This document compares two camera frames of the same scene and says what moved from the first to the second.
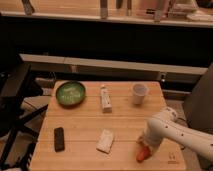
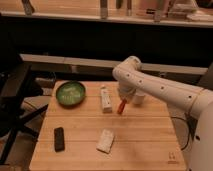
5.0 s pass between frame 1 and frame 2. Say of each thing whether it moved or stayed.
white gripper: moved
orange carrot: moved
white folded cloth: stayed
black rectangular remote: stayed
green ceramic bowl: stayed
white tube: stayed
